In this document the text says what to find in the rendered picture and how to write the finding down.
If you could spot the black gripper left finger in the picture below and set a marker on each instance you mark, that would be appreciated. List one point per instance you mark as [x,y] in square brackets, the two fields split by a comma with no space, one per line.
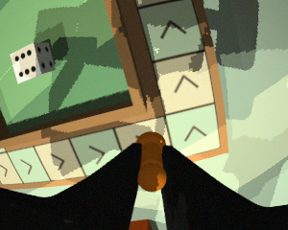
[102,201]

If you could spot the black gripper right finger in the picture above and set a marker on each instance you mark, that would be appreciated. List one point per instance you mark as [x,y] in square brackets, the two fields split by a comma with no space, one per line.
[194,200]

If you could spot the orange-brown game pawn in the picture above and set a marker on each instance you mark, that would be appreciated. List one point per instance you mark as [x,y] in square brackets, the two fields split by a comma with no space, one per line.
[152,176]

